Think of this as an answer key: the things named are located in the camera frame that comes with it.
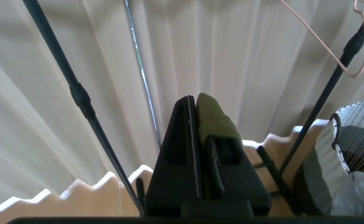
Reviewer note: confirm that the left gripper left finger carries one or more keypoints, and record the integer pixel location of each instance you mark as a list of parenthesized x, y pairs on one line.
[(169, 186)]

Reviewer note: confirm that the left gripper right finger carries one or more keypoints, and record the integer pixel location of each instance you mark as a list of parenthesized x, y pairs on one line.
[(244, 180)]

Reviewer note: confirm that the green long-sleeved shirt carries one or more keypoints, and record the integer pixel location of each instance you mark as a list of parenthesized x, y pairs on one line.
[(212, 118)]

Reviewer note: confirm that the pink clothes hanger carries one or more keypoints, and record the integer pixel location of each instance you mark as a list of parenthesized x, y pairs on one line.
[(351, 75)]

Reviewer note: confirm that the white laundry basket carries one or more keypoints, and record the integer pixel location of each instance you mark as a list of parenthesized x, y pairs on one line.
[(331, 149)]

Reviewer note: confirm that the black clothes rack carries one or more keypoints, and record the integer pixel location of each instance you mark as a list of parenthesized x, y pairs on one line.
[(80, 96)]

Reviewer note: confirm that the beige curtain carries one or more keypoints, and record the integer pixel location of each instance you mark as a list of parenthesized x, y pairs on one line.
[(231, 62)]

